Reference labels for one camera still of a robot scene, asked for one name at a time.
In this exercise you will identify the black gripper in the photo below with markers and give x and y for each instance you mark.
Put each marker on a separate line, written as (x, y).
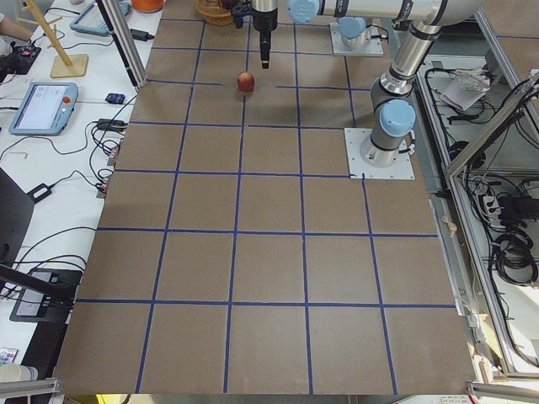
(263, 24)

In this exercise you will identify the red yellow apple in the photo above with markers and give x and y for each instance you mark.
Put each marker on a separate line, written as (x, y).
(245, 82)

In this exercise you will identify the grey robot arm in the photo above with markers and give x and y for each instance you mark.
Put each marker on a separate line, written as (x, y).
(355, 31)
(394, 115)

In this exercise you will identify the woven wicker basket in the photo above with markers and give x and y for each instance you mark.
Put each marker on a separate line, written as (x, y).
(213, 12)

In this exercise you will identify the black power adapter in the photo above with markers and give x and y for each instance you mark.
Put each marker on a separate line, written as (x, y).
(141, 35)

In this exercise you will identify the orange bucket with lid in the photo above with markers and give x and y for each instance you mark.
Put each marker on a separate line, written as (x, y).
(147, 6)

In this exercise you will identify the blue teach pendant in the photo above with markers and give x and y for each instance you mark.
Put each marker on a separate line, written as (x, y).
(90, 21)
(45, 109)

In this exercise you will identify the wooden stand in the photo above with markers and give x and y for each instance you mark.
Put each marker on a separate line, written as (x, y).
(64, 65)

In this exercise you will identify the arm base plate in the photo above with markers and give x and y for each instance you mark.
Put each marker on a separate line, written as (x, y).
(365, 161)
(374, 49)

